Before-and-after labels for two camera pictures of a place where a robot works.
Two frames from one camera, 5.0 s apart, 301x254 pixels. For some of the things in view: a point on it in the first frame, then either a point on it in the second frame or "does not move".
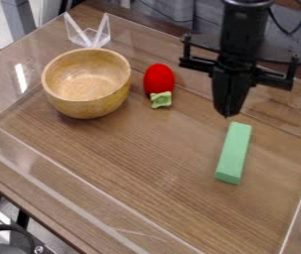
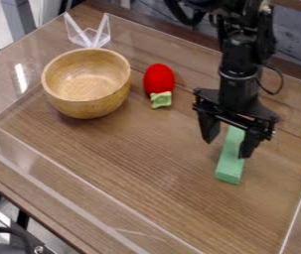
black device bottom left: [23, 242] does not move
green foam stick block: [234, 153] does not move
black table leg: [23, 218] does not move
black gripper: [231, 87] to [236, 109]
